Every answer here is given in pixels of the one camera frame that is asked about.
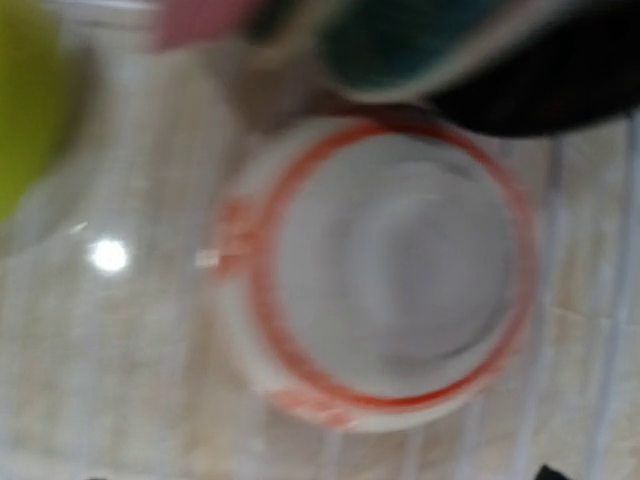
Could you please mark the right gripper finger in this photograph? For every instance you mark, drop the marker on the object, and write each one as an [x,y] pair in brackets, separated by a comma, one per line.
[547,473]

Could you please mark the white red patterned bowl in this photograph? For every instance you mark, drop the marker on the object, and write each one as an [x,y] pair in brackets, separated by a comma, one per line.
[371,276]

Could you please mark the green bowl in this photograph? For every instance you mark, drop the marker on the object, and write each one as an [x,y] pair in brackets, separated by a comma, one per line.
[36,84]

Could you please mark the black rimmed plate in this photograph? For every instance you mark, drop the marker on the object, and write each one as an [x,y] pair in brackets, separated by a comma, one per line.
[581,71]

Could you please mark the dark red plate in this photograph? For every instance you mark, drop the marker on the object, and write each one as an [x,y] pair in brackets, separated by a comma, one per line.
[375,48]

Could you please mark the pink dotted plate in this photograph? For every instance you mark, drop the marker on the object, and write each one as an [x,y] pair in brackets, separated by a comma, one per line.
[184,22]

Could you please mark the white wire dish rack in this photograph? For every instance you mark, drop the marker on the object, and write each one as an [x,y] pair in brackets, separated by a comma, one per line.
[110,367]

